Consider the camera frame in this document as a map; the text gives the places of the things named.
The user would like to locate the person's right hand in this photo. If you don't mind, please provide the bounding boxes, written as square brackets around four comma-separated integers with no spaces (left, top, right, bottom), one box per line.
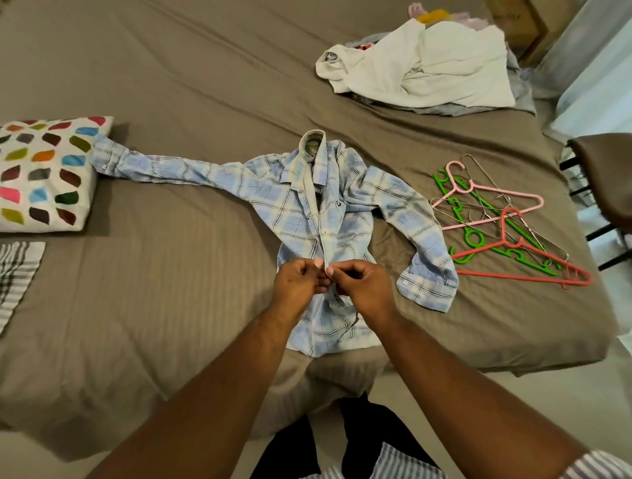
[325,259,400,331]

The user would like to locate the person's left hand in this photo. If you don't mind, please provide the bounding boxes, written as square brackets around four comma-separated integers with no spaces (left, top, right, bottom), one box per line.
[269,257,332,329]

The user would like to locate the light blue garment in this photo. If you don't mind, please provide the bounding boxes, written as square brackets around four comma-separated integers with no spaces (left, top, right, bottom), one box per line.
[86,128,461,359]

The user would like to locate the pile of coloured plastic hangers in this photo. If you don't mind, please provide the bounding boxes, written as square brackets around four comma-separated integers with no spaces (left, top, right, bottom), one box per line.
[429,152,596,290]

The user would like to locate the cream white garment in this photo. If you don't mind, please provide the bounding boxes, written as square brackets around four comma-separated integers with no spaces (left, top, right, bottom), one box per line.
[314,16,519,111]

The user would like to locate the pink and yellow garment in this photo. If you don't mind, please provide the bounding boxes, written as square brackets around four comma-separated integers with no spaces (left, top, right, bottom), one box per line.
[407,1,492,32]

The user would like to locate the person's left forearm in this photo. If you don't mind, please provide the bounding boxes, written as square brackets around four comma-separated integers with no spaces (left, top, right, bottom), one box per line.
[87,314,298,479]

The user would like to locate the person's right forearm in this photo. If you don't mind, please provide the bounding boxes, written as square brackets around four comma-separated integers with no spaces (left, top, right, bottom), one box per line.
[370,311,594,479]

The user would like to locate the person's black trousers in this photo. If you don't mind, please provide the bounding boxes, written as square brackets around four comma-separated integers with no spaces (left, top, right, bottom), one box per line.
[247,391,446,479]

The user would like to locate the bed with taupe sheet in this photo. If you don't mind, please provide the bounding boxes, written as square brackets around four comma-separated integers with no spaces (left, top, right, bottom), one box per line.
[0,0,618,463]

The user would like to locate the person's striped shirt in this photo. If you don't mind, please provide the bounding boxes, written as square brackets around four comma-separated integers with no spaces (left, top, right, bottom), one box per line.
[299,441,632,479]

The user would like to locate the brown chair with black legs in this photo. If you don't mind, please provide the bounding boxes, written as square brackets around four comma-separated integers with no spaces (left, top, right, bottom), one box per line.
[560,131,632,274]

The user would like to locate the colourful leaf print pillow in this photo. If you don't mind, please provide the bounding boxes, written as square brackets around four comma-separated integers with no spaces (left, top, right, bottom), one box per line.
[0,114,116,236]

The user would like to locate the grey checked towel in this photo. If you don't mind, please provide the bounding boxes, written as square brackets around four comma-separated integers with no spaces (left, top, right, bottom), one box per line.
[0,239,49,338]

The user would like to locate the cardboard box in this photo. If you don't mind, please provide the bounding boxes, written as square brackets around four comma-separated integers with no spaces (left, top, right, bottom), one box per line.
[483,0,551,63]

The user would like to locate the sheer white curtain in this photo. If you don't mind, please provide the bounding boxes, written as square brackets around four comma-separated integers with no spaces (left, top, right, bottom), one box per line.
[531,0,632,141]

